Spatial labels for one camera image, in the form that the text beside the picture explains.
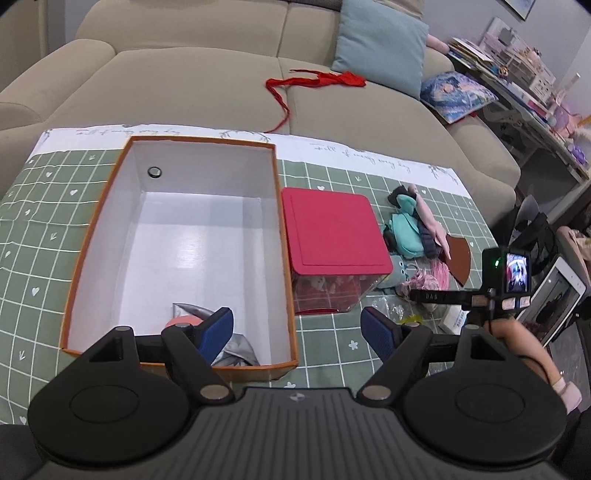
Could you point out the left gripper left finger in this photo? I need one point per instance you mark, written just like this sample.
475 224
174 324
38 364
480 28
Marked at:
189 353

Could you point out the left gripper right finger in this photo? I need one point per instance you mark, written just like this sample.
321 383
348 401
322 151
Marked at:
403 352

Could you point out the silver foil pouch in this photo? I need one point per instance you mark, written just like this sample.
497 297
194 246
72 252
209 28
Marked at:
237 351

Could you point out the pink scrunchie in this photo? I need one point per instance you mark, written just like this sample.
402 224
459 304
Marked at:
436 277

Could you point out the dark navy sock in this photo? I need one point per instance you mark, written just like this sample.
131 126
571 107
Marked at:
432 250

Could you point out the grey shark plush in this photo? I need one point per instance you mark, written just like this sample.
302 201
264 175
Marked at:
403 270

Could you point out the pink sock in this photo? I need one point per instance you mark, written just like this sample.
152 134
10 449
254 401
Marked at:
436 230

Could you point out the coral pink ball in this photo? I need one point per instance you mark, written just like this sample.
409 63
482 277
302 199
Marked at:
184 319

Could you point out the right hand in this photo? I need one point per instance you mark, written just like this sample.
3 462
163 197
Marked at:
523 344

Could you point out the yellow sticker bag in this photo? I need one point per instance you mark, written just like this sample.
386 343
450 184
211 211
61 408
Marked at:
412 320

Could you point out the brown leather piece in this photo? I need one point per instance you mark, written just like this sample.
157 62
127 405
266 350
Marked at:
461 259

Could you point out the green grid tablecloth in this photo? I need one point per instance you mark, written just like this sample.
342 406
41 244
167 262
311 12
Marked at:
46 213

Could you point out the black backpack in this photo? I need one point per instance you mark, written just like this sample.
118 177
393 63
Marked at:
529 230

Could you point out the red lid clear container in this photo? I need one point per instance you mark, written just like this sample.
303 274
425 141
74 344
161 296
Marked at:
337 251

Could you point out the orange cardboard box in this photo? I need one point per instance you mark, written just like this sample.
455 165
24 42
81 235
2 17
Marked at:
188 220

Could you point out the anime print cushion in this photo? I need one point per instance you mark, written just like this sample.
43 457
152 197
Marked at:
453 96

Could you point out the cluttered side desk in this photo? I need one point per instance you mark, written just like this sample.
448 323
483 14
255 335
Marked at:
527 98

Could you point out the red ribbon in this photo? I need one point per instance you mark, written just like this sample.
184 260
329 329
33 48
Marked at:
312 79

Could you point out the light blue cushion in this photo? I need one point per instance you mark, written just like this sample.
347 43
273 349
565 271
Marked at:
382 44

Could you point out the beige sofa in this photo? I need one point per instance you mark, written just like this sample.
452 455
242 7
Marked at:
206 63

